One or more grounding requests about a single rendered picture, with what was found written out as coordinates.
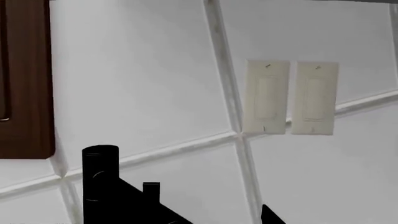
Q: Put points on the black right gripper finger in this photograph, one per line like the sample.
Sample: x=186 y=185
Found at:
x=270 y=217

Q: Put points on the beige wall light switch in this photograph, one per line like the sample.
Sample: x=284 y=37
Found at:
x=265 y=96
x=314 y=98

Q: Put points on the black sink faucet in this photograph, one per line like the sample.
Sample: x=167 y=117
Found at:
x=100 y=177

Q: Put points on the brown wooden cabinet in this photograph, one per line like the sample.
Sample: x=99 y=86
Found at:
x=26 y=79

